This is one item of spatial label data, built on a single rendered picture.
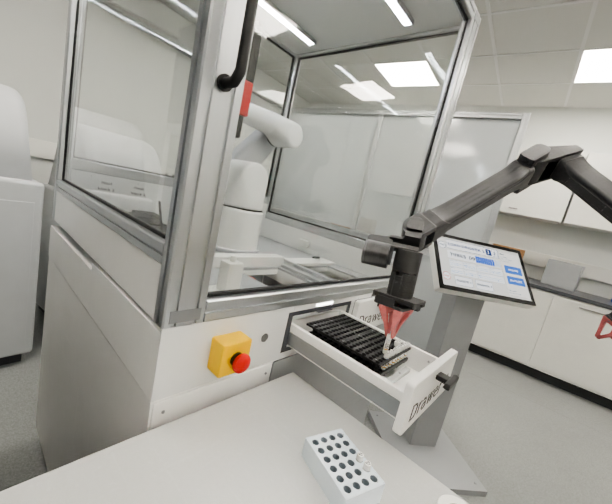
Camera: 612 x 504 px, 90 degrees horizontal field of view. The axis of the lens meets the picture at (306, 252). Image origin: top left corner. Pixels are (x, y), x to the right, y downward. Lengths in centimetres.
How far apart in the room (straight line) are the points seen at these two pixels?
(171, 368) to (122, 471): 16
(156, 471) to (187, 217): 40
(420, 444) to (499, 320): 202
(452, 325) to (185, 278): 145
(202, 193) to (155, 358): 31
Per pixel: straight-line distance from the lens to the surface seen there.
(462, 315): 179
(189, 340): 65
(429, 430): 207
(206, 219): 57
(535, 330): 381
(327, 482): 63
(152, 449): 66
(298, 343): 82
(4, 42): 368
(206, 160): 56
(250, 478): 63
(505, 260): 188
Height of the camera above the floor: 122
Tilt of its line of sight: 10 degrees down
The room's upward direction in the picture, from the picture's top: 13 degrees clockwise
